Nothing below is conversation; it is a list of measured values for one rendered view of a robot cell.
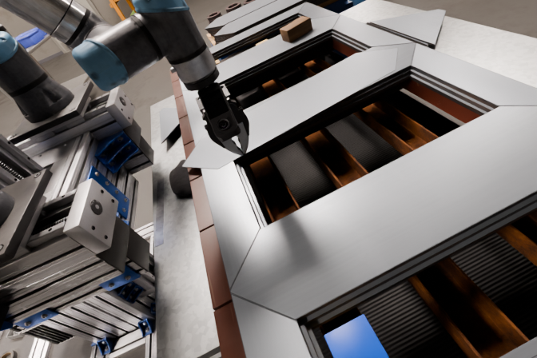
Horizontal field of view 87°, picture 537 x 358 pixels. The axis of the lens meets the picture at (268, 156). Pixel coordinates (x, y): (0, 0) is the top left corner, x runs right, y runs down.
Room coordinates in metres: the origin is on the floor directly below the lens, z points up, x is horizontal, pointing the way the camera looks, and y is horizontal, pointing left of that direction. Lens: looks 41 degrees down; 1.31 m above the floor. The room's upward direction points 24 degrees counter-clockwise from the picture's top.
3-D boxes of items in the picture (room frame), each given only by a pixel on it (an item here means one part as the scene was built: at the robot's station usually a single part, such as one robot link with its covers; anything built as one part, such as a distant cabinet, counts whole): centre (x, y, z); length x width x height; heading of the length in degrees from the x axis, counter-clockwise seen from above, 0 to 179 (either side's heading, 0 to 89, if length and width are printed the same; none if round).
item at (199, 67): (0.54, 0.06, 1.13); 0.08 x 0.08 x 0.05
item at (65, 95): (0.97, 0.57, 1.09); 0.15 x 0.15 x 0.10
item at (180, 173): (0.80, 0.31, 0.70); 0.20 x 0.10 x 0.03; 8
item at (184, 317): (0.89, 0.34, 0.67); 1.30 x 0.20 x 0.03; 3
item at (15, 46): (0.98, 0.58, 1.20); 0.13 x 0.12 x 0.14; 26
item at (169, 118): (1.24, 0.33, 0.70); 0.39 x 0.12 x 0.04; 3
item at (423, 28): (1.00, -0.73, 0.77); 0.45 x 0.20 x 0.04; 3
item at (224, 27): (1.75, -0.37, 0.82); 0.80 x 0.40 x 0.06; 93
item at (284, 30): (1.17, -0.32, 0.87); 0.12 x 0.06 x 0.05; 105
